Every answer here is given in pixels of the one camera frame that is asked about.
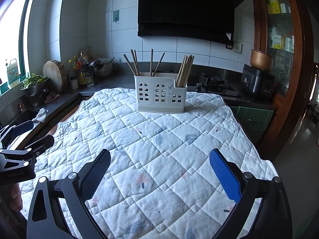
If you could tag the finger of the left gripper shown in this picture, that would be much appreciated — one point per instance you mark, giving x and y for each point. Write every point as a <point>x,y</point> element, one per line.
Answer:
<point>8,134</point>
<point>41,145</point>

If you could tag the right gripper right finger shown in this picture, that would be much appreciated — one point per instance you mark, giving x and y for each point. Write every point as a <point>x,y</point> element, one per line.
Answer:
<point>273,217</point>

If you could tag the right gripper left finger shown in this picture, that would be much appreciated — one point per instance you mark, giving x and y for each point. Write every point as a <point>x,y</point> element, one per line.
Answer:
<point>46,219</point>

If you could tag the wooden chopstick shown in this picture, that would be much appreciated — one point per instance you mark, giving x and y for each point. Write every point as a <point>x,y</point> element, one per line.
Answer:
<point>151,63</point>
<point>188,70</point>
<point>185,70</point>
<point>157,66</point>
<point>132,56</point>
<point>129,64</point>
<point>181,69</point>
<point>136,63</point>

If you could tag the person's left hand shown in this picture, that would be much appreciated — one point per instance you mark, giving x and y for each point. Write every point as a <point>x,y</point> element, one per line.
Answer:
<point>16,202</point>

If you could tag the grey dish rag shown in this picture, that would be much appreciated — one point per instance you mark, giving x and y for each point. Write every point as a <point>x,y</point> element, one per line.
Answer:
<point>40,117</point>

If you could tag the metal bowl of greens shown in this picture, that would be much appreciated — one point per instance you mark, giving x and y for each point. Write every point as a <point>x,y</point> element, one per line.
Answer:
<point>35,88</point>

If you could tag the dark sauce bottle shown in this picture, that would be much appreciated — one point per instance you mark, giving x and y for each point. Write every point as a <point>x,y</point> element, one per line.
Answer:
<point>72,74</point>

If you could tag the round wooden cutting board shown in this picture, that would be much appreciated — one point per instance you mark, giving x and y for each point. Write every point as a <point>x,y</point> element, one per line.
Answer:
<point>57,75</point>

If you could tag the cooking oil bottle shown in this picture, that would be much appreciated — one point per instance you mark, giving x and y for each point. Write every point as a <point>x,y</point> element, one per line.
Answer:
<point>82,69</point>

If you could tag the white quilted cloth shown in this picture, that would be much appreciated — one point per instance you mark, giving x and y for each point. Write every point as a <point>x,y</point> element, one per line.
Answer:
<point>160,183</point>

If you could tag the white plastic utensil holder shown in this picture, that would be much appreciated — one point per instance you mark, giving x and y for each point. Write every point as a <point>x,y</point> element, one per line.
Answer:
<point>159,94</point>

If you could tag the black rice cooker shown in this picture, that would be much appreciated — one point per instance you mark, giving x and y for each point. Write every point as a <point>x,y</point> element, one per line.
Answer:
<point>260,84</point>

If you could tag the black gas stove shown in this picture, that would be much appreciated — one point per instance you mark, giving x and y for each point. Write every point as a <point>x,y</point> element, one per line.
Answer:
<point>207,83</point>

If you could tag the copper coloured pot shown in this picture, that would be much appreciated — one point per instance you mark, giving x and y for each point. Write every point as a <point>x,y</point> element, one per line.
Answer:
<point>261,61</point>

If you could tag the wooden glass cabinet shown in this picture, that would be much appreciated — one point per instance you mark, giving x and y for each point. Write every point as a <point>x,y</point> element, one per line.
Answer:
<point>283,30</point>

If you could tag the green wall hook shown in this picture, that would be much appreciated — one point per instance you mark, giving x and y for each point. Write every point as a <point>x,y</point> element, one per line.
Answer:
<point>115,16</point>

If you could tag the white wall socket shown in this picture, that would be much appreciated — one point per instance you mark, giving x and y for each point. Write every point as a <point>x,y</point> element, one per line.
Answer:
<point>237,47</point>

